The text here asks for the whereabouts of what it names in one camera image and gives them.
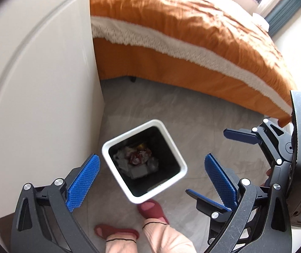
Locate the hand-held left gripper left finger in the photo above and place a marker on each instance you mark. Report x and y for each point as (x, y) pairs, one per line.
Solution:
(83, 181)

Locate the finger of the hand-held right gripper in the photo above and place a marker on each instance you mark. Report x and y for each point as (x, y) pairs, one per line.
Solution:
(205, 200)
(240, 135)

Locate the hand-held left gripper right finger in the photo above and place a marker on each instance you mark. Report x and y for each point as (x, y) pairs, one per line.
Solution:
(220, 181)

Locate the white square trash bin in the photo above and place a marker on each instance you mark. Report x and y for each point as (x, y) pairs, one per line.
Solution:
(124, 184)

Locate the trash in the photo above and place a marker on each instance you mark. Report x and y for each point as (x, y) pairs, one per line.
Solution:
(121, 160)

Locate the red white wrapper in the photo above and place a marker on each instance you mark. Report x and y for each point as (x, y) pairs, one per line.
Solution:
(138, 157)

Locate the clear plastic bag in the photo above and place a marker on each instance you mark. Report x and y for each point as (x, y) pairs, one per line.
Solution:
(152, 163)

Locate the person's right hand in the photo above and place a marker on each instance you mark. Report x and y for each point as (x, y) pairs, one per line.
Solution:
(268, 173)

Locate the person's leg pink trousers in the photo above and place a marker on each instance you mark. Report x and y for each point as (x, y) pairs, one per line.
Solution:
(169, 239)
(124, 246)

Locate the black bed leg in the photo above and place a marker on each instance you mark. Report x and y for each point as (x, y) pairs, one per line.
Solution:
(132, 79)

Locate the white cushion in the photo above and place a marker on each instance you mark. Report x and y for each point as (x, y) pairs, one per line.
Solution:
(261, 19)

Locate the blue grey curtain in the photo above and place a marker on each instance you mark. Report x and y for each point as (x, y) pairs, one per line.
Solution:
(285, 10)

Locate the bed with orange cover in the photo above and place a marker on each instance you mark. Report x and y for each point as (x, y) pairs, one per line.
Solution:
(166, 5)

